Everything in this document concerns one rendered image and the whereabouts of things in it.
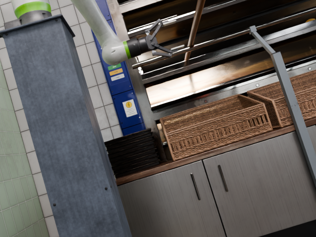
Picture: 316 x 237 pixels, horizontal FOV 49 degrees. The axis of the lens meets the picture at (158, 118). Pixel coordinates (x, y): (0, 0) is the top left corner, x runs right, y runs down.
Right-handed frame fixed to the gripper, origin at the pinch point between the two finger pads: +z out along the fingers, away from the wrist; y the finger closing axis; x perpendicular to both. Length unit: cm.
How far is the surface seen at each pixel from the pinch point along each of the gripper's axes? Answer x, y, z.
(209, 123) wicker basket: -10.1, 48.0, 2.7
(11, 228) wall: -17, 70, -116
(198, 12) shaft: 26.6, 1.6, 7.5
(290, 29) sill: -58, 3, 81
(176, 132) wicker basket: -10, 47, -15
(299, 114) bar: 2, 57, 45
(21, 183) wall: -44, 48, -115
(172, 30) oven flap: -52, -19, 5
